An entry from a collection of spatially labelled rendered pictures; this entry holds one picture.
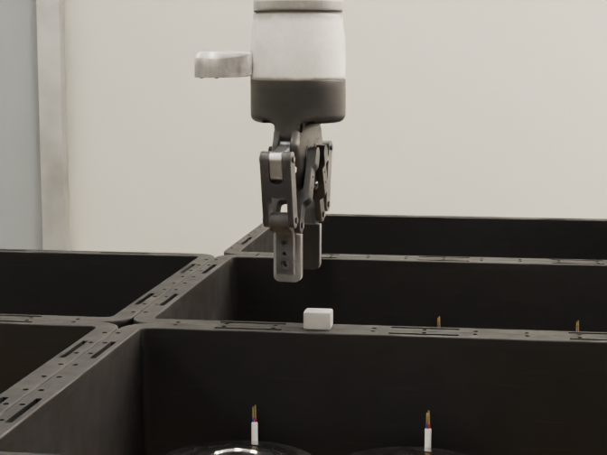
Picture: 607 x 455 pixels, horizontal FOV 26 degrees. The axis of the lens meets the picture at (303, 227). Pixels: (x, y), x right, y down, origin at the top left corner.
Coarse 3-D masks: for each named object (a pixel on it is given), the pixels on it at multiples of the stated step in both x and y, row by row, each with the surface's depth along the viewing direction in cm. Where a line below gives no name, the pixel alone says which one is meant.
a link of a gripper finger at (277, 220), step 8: (272, 216) 99; (280, 216) 99; (272, 224) 99; (280, 224) 99; (280, 232) 101; (288, 232) 101; (280, 240) 101; (288, 240) 101; (280, 248) 101; (288, 248) 101; (280, 256) 101; (288, 256) 101; (280, 264) 101; (288, 264) 102; (280, 272) 102; (288, 272) 102
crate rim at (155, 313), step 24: (216, 264) 112; (264, 264) 116; (336, 264) 115; (360, 264) 114; (384, 264) 114; (408, 264) 114; (432, 264) 114; (456, 264) 113; (480, 264) 113; (504, 264) 113; (528, 264) 112; (552, 264) 112; (576, 264) 112; (600, 264) 112; (192, 288) 101; (144, 312) 91; (168, 312) 94; (576, 336) 84; (600, 336) 84
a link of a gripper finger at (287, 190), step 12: (264, 156) 98; (288, 156) 97; (264, 168) 98; (288, 168) 98; (264, 180) 98; (288, 180) 98; (264, 192) 99; (276, 192) 98; (288, 192) 98; (264, 204) 99; (288, 204) 98; (264, 216) 99; (288, 216) 99
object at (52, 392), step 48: (144, 336) 87; (192, 336) 86; (240, 336) 86; (288, 336) 85; (336, 336) 85; (384, 336) 84; (432, 336) 84; (480, 336) 84; (528, 336) 84; (48, 384) 72; (0, 432) 63
